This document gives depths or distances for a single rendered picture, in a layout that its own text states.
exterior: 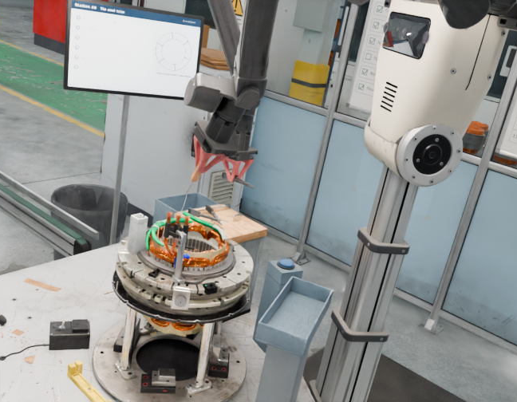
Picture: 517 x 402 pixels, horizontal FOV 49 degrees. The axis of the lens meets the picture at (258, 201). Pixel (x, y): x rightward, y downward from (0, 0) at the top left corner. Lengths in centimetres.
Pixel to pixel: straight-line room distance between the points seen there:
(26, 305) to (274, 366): 75
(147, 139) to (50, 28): 175
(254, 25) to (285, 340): 63
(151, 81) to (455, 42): 136
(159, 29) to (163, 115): 156
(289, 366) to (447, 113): 66
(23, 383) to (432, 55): 115
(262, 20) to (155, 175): 299
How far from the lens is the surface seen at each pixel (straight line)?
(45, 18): 541
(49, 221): 228
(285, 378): 135
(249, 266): 136
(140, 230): 132
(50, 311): 171
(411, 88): 129
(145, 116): 396
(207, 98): 116
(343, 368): 160
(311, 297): 143
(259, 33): 105
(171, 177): 384
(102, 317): 169
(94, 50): 227
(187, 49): 235
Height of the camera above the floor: 171
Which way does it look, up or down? 20 degrees down
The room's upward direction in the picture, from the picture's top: 11 degrees clockwise
